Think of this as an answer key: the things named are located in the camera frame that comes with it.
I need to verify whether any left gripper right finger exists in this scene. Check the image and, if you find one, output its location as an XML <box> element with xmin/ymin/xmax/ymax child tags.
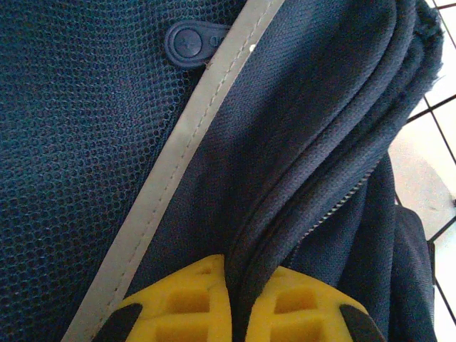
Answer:
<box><xmin>245</xmin><ymin>265</ymin><xmax>388</xmax><ymax>342</ymax></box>

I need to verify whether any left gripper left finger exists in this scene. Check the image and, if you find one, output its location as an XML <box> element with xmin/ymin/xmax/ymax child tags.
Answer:
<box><xmin>94</xmin><ymin>253</ymin><xmax>232</xmax><ymax>342</ymax></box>

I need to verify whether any navy blue backpack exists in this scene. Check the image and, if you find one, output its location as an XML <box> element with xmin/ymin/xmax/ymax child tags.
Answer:
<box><xmin>0</xmin><ymin>0</ymin><xmax>446</xmax><ymax>342</ymax></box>

